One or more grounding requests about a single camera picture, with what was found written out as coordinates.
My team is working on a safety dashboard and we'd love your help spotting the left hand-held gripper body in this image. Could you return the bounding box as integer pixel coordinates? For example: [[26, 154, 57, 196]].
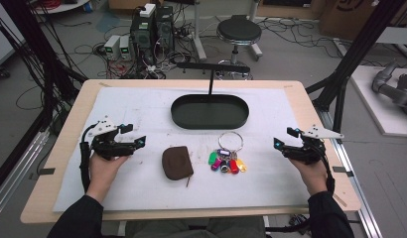
[[79, 115, 136, 162]]

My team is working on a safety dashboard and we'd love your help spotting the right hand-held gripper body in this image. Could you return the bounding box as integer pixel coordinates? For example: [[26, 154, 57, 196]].
[[283, 124, 344, 166]]

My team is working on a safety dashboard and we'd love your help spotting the brown zip pouch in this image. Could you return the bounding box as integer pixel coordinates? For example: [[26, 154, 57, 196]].
[[161, 145, 195, 188]]

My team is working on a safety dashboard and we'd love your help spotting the key ring with colourful tags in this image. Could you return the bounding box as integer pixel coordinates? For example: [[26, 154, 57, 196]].
[[207, 131, 248, 176]]

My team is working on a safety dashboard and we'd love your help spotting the black oval tray with hanger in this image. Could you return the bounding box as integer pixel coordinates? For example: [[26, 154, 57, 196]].
[[170, 61, 251, 131]]

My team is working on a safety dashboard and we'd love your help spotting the person's left hand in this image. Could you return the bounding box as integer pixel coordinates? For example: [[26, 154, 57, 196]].
[[87, 153, 130, 194]]

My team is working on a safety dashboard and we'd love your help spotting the person's right hand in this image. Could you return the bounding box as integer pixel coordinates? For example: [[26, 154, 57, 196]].
[[288, 158, 329, 196]]

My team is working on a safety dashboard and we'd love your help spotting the white power supply unit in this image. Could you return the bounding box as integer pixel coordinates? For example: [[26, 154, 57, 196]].
[[119, 35, 134, 61], [103, 34, 122, 61]]

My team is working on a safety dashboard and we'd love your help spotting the white floor board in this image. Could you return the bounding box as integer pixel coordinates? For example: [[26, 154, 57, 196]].
[[349, 64, 407, 138]]

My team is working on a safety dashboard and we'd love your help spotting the black computer tower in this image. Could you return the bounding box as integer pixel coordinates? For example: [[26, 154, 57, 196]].
[[154, 5, 176, 56], [130, 3, 157, 65]]

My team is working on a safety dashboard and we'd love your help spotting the black metal stand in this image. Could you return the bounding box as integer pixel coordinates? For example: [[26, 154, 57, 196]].
[[305, 0, 399, 133], [0, 0, 88, 140]]

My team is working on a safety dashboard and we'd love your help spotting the black round stool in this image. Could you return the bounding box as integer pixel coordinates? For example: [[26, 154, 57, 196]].
[[215, 14, 264, 80]]

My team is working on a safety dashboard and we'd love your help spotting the white table leg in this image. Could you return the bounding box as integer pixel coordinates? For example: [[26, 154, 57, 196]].
[[191, 0, 208, 62]]

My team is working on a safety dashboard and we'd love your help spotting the cardboard box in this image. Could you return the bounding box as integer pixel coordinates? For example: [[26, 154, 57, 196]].
[[319, 0, 407, 43]]

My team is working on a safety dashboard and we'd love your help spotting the white round table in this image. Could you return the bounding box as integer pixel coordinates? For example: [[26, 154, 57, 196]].
[[32, 0, 92, 15]]

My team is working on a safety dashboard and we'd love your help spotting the left hand-held gripper cable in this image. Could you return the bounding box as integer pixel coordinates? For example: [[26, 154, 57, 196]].
[[79, 123, 93, 193]]

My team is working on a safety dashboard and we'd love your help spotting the aluminium rail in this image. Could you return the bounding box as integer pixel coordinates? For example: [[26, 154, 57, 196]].
[[319, 110, 384, 238], [0, 130, 51, 220]]

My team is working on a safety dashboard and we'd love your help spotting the tangle of floor cables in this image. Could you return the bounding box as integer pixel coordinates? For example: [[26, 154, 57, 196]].
[[260, 16, 344, 60]]

